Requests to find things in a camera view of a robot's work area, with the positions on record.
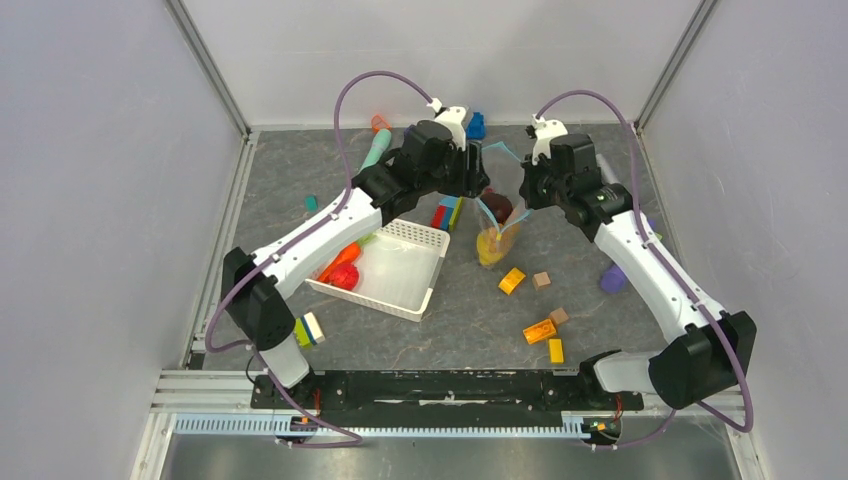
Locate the red strawberry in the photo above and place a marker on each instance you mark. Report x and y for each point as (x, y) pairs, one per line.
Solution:
(345, 276)

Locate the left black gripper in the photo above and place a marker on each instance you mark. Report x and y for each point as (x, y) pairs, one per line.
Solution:
(470, 182)

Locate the orange crinkled ginger root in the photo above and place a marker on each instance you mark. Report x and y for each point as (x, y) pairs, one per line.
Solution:
(507, 235)

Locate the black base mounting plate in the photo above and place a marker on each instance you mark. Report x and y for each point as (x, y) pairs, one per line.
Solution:
(437, 397)

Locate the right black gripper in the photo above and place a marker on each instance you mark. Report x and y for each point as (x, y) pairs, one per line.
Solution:
(532, 201)

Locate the orange outline block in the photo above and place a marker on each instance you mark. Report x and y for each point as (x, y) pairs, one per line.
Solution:
(379, 123)

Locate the purple toy cylinder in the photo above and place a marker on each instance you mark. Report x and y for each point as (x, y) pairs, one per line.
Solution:
(614, 279)

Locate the tan wooden cube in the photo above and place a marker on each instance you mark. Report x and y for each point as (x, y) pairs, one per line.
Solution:
(559, 317)
(541, 280)

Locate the tan wooden cube lower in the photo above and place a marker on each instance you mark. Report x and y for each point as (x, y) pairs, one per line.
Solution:
(559, 317)

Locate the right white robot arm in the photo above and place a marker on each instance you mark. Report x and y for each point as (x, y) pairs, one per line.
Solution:
(708, 349)

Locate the orange carrot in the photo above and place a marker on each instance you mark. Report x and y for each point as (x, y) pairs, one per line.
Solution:
(347, 255)

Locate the orange translucent brick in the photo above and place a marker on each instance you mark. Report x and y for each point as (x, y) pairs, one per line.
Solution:
(540, 331)

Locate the dark red apple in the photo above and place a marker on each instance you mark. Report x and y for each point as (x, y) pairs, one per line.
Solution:
(499, 205)

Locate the green blue white block stack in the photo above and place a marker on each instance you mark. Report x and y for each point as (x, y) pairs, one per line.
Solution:
(307, 331)

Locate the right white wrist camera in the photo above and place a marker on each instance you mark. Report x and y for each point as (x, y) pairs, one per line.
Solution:
(543, 132)

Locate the clear zip top bag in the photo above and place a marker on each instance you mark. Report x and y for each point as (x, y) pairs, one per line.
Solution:
(503, 167)

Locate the teal small block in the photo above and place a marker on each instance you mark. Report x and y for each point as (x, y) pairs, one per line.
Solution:
(311, 203)

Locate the yellow small brick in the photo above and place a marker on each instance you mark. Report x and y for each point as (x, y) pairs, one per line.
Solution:
(556, 351)

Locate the red blue yellow block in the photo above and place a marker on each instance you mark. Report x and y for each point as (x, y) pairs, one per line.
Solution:
(447, 213)

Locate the white perforated plastic basket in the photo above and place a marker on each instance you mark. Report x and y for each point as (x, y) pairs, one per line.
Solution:
(399, 267)

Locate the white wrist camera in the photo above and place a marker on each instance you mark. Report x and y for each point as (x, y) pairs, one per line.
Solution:
(543, 132)
(454, 118)

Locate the blue toy car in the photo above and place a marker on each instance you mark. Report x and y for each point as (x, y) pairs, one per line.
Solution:
(476, 128)

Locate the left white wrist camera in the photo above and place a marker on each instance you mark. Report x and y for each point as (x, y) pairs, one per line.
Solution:
(454, 118)

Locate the yellow lemon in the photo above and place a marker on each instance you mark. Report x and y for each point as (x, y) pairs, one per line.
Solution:
(485, 259)

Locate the yellow rounded brick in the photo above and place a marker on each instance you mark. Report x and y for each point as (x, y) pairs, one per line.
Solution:
(511, 281)

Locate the tan wooden cube upper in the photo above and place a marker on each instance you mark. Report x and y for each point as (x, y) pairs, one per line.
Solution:
(541, 280)

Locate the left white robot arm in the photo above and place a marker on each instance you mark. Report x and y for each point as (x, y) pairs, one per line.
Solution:
(256, 286)

